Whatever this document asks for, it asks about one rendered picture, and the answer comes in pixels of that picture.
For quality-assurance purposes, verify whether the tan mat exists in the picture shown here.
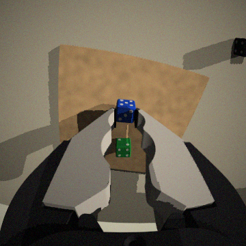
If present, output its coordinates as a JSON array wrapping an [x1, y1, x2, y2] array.
[[58, 44, 209, 172]]

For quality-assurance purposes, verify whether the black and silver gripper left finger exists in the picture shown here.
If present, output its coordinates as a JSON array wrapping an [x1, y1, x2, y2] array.
[[0, 107, 117, 246]]

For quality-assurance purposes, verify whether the black die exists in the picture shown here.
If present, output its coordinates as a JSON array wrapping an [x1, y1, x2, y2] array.
[[234, 38, 246, 57]]

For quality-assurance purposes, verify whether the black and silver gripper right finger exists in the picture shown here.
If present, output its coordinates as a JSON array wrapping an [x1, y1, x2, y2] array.
[[134, 108, 246, 246]]

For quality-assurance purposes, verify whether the green die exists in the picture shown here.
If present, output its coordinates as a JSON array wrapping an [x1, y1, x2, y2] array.
[[115, 138, 131, 157]]

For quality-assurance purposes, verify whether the dark blue die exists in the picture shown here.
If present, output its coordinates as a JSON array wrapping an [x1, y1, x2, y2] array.
[[116, 99, 136, 123]]

